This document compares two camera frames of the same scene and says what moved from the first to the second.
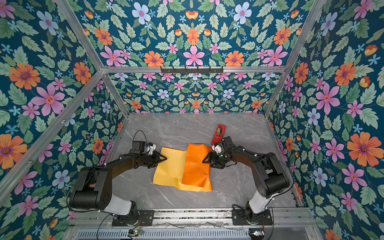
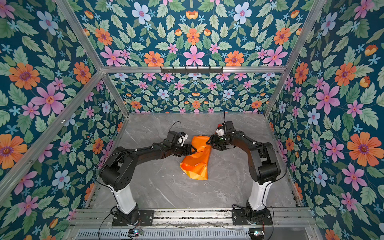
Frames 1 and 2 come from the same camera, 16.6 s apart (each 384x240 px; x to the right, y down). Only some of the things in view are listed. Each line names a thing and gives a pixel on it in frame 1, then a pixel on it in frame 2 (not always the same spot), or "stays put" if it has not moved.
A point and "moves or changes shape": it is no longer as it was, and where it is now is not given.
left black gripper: (156, 160) → (188, 151)
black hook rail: (192, 70) stays put
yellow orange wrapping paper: (185, 169) moves or changes shape
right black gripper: (215, 156) → (214, 141)
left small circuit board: (134, 233) stays put
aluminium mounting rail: (282, 218) stays put
